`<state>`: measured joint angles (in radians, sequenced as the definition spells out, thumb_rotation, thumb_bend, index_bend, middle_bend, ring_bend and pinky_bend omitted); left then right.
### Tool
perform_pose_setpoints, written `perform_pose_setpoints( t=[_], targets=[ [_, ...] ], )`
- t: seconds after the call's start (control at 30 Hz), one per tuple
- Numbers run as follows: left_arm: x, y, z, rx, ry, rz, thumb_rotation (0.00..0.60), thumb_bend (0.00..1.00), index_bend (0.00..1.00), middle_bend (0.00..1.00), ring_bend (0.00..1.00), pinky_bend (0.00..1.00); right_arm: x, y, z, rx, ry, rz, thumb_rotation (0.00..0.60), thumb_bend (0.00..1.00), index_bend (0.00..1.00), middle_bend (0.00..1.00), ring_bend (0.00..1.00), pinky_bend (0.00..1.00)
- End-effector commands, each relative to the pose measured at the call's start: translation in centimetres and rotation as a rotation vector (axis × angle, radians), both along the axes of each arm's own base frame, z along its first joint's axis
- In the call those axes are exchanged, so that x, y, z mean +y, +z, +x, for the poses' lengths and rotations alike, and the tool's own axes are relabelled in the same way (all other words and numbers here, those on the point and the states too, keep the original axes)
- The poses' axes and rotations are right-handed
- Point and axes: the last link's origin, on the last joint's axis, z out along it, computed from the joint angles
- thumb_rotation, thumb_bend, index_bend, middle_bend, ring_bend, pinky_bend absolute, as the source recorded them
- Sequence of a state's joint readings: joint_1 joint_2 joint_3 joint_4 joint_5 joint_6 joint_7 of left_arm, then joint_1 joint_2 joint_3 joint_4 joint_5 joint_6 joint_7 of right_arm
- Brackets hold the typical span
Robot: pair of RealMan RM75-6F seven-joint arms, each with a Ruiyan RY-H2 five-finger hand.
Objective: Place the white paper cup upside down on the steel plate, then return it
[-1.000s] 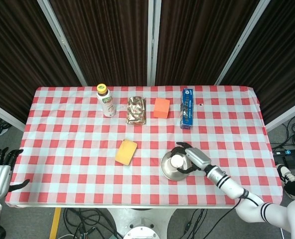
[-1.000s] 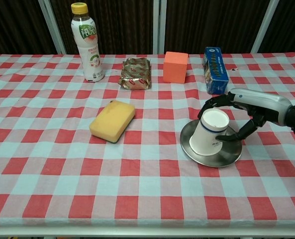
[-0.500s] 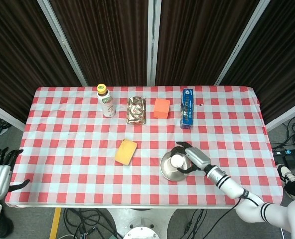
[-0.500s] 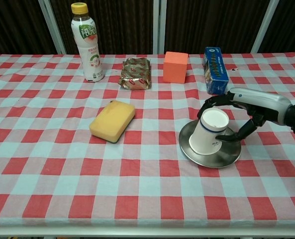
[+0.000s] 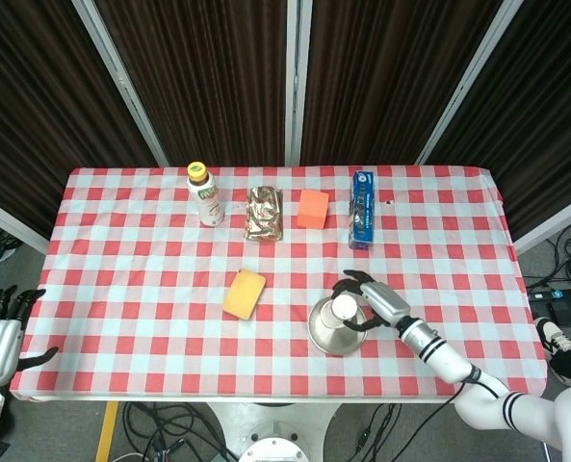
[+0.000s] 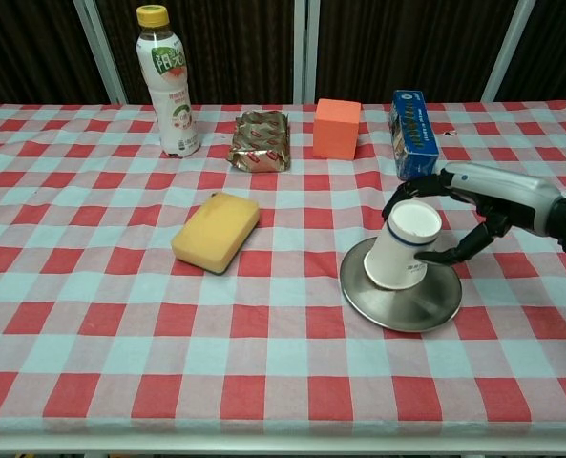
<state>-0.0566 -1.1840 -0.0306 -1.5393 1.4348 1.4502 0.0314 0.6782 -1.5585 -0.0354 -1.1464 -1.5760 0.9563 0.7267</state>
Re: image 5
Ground yellow sponge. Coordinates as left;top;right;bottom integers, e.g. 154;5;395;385
222;269;268;321

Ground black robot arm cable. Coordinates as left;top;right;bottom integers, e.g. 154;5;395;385
402;368;502;462

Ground black power strip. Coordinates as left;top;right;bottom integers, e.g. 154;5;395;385
527;286;571;303

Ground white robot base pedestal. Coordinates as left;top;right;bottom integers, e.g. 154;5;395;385
206;401;345;462

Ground dark brown curtain panel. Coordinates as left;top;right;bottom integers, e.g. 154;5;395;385
95;0;289;167
0;0;157;238
428;0;571;240
299;0;504;167

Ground yellow floor tape strip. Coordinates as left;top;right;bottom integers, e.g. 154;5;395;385
94;401;120;462

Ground red white checkered tablecloth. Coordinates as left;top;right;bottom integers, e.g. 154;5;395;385
9;166;549;403

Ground white bottle with yellow cap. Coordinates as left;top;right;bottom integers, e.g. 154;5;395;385
186;162;226;227

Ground white paper cup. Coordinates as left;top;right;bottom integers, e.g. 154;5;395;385
330;294;362;330

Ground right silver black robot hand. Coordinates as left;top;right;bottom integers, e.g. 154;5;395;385
331;269;411;333

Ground blue rectangular carton box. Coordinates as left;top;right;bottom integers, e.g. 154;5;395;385
348;169;378;250

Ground orange foam cube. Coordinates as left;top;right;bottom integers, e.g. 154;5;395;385
297;189;330;230

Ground silver metal plate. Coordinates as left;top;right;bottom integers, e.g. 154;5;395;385
307;295;369;356

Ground gold foil snack packet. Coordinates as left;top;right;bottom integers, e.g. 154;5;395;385
244;186;286;244

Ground white partition frame post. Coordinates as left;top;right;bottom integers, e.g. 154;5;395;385
71;0;170;167
414;0;525;166
0;192;51;255
512;189;571;255
284;0;314;167

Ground white black sneaker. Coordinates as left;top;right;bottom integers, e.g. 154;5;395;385
533;316;571;361

